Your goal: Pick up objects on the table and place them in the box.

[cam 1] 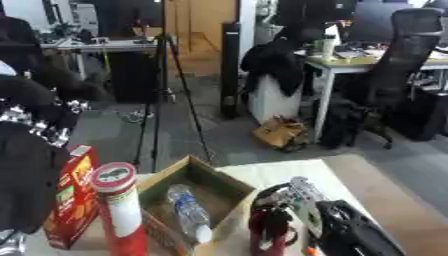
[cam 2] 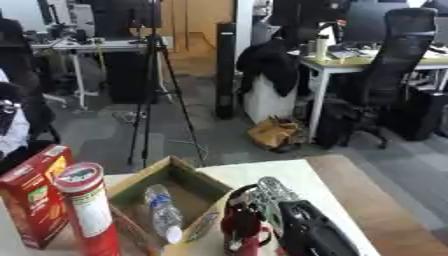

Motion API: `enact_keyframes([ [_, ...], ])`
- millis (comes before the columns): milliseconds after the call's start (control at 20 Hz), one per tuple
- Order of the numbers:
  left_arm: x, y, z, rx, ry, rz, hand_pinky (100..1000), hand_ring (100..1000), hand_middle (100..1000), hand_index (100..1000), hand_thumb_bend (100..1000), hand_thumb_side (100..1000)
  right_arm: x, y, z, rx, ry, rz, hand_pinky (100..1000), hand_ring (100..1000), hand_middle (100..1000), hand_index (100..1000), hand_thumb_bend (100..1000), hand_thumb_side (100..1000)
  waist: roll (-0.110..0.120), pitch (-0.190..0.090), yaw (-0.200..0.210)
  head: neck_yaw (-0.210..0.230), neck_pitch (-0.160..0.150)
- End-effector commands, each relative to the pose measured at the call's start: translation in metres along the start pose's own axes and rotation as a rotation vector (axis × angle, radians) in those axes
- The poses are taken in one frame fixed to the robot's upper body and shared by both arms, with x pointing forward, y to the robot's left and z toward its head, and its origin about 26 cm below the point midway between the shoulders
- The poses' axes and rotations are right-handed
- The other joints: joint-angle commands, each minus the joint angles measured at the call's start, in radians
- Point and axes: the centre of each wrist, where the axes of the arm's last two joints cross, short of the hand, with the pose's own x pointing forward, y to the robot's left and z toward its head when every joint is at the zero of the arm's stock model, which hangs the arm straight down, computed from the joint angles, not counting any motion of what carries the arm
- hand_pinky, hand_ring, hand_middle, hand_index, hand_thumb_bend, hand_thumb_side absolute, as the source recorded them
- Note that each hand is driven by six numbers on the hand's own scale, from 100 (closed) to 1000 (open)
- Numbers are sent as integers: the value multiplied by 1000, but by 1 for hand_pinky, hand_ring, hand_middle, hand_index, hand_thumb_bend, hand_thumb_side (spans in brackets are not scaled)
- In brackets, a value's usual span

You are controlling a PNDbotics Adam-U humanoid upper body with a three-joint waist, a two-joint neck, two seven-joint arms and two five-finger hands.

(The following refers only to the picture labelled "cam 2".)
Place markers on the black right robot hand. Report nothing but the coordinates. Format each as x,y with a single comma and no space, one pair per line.
241,219

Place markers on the red mug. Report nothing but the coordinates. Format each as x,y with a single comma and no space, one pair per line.
253,249

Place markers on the silver and black right robot arm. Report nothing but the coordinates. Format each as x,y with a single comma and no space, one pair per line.
312,230

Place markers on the tan cardboard box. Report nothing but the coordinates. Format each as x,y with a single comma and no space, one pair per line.
195,186

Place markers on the red cracker box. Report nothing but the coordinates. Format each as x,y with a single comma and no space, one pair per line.
29,206

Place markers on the clear plastic water bottle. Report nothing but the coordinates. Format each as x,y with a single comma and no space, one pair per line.
163,213

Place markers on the brown bag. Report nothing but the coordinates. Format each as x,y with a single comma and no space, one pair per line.
274,133

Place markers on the white cabinet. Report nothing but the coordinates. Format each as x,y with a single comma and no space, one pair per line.
268,105

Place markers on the black backpack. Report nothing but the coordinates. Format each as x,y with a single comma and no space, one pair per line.
335,123

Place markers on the red chips can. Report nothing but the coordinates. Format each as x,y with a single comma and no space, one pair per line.
93,213

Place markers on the black tall column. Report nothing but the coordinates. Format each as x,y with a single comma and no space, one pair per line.
226,66

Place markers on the black jacket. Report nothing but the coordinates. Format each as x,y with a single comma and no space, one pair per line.
271,66

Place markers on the black tripod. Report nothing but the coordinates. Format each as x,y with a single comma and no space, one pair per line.
153,83

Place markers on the white desk with pale top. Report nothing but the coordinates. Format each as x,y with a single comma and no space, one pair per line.
350,65

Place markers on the pale bottle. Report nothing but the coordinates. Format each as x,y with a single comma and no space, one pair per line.
321,48

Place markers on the black computer tower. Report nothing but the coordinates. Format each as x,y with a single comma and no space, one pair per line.
420,113

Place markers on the black office chair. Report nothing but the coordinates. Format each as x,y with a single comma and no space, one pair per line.
396,63

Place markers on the white desk with cluttered top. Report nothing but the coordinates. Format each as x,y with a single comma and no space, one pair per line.
99,46

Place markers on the black monitor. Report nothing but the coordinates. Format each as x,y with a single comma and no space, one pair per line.
373,20

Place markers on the person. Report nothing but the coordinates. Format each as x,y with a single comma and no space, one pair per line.
14,100

